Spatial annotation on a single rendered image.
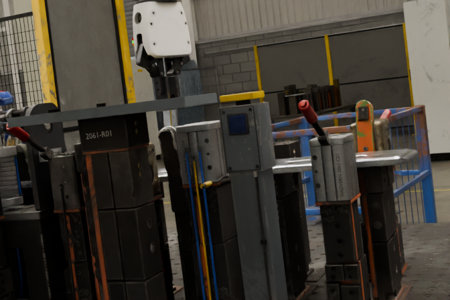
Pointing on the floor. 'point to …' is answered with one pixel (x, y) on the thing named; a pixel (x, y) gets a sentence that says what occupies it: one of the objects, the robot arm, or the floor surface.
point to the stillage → (424, 174)
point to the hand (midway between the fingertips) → (167, 87)
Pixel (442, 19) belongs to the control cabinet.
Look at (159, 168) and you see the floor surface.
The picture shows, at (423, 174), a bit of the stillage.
